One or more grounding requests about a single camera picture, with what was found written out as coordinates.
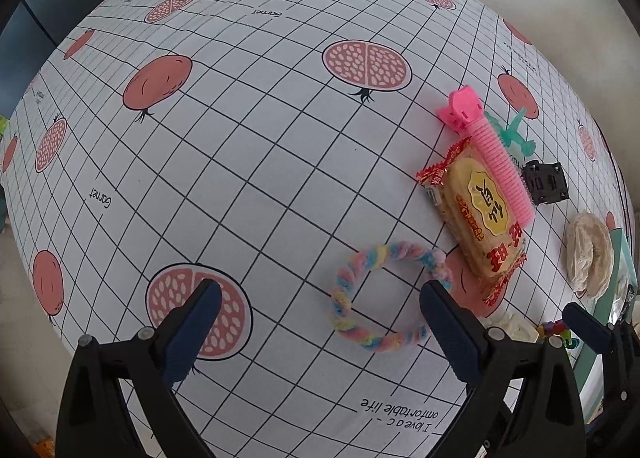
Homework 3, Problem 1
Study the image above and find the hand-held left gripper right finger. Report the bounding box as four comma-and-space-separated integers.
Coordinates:
419, 280, 586, 458

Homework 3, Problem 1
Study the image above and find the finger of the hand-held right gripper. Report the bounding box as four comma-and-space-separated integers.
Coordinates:
561, 303, 635, 409

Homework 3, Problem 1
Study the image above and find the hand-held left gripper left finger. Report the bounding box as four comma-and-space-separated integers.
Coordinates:
56, 279, 223, 458

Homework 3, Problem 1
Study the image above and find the teal cardboard box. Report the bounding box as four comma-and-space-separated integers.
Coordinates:
570, 225, 640, 424

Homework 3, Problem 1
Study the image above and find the cream lace scrunchie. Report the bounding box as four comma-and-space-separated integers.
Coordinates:
565, 210, 615, 300

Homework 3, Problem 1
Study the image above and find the pastel twisted chenille ring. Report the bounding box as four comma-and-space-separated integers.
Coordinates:
327, 244, 453, 351

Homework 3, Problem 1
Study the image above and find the pink hair roller clip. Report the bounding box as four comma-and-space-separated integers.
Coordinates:
436, 84, 537, 223

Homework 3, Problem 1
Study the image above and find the cluster of colourful small clips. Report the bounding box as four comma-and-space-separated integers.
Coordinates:
537, 319, 583, 354

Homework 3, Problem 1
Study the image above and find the white plastic clip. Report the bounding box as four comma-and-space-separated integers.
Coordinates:
482, 314, 540, 344

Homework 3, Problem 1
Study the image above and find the yellow red snack packet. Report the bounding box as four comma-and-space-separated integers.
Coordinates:
416, 136, 528, 310

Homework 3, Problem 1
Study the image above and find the black square hair clip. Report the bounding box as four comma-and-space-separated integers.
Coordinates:
521, 159, 571, 206

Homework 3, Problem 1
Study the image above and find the pomegranate print grid cloth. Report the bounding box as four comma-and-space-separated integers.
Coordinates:
0, 0, 636, 458

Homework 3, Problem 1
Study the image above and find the teal plastic hair clip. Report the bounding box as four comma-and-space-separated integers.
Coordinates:
482, 107, 538, 159

